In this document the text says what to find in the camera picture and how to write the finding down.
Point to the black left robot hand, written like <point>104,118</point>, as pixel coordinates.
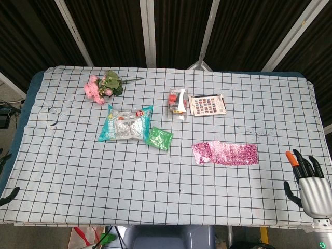
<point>10,194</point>

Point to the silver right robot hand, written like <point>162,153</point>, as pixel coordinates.
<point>315,197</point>

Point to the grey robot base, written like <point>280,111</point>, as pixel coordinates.
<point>168,237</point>

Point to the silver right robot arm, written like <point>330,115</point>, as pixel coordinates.
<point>324,233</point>

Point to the yellow bar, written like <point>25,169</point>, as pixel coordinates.
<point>264,234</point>

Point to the red white bag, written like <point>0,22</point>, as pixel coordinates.
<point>80,238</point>

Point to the green plastic object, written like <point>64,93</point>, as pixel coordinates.
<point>109,238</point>

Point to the teal silver snack bag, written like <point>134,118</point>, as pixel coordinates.
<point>124,125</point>

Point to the pink artificial flower bouquet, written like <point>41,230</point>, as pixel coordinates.
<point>93,89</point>

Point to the cardboard sheet with colour swatches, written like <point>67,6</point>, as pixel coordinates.
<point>207,105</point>

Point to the white black checked tablecloth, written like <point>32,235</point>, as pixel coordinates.
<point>155,186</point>

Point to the green tea sachet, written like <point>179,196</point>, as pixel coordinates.
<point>158,138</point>

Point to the clear box with red toy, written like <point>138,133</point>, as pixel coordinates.
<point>177,103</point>

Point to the dark brown curtain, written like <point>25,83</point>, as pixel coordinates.
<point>111,31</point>

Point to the white partition post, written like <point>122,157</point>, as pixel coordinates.
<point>147,33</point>
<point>293,36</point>
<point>208,33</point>
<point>74,33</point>

